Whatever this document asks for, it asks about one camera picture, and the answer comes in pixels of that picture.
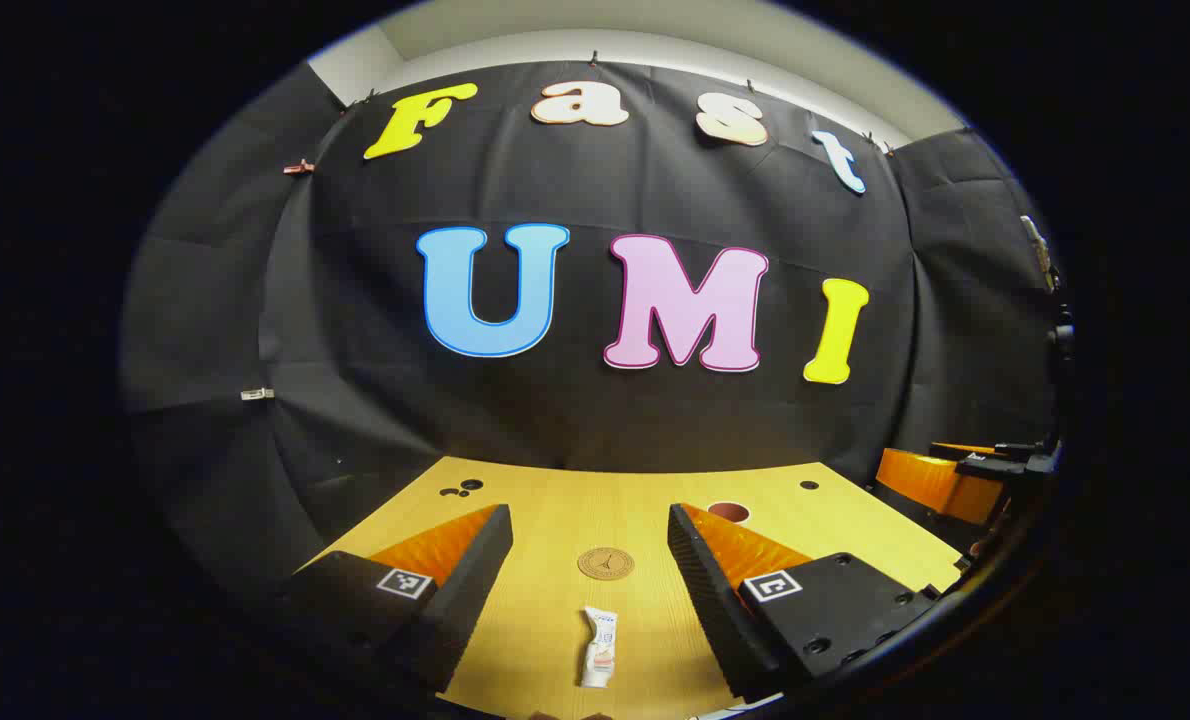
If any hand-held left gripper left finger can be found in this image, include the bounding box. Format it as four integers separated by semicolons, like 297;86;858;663
285;503;514;694

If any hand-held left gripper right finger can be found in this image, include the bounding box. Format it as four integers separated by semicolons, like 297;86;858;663
667;503;941;701

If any round cork coaster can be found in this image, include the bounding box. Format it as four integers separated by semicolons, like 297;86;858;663
577;547;636;581

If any white toothpaste tube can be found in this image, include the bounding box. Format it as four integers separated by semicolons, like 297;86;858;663
580;606;619;689

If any wooden desktop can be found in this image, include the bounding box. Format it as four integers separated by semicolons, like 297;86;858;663
295;457;964;720

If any black backdrop cloth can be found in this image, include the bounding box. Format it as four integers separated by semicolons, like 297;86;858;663
120;60;1066;601

